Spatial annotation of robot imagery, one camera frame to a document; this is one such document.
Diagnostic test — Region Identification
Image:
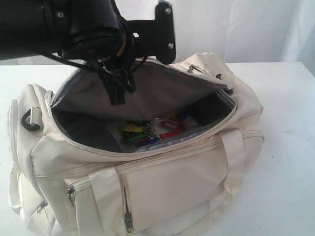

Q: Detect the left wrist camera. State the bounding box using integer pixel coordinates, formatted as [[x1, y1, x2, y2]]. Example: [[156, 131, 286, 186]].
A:
[[121, 0, 176, 65]]

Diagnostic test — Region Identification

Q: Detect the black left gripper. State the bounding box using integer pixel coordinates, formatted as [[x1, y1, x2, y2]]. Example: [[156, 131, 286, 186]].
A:
[[98, 44, 148, 106]]

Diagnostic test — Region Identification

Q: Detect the cream fabric duffel bag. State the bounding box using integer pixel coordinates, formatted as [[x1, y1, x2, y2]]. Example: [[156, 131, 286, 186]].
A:
[[8, 52, 264, 236]]

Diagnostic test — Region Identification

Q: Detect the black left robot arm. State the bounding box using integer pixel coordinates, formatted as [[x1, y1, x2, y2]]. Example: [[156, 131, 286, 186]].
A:
[[0, 0, 136, 105]]

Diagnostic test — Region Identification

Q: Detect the bunch of colourful key tags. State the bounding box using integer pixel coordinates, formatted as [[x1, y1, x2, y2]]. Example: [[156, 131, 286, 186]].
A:
[[122, 110, 191, 148]]

